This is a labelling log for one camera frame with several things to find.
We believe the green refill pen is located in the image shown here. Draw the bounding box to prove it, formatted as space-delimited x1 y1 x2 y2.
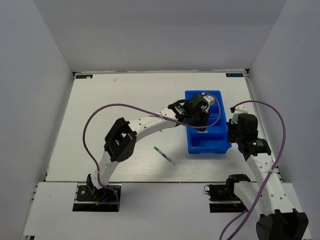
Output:
153 146 176 166

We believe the aluminium table edge rail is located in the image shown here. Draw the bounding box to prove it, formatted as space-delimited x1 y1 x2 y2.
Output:
245 68 286 182

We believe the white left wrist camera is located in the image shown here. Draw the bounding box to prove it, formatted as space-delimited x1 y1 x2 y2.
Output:
201 92 216 106

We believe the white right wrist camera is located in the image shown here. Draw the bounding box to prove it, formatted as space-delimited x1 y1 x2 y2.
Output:
230 104 248 124

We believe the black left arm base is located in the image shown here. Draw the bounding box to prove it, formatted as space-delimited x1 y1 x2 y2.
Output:
72 185 121 213

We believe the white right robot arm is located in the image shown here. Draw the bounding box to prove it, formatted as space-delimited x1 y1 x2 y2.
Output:
225 113 309 240

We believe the blue compartment tray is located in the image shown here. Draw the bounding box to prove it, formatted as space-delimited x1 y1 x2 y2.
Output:
186 90 232 154

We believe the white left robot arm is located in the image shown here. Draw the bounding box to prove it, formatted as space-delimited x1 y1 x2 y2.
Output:
86 93 216 200

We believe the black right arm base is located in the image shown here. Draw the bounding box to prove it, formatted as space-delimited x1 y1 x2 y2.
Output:
203 174 251 202

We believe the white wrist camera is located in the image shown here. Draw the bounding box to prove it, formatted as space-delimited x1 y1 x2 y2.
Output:
201 92 216 106
230 104 248 124

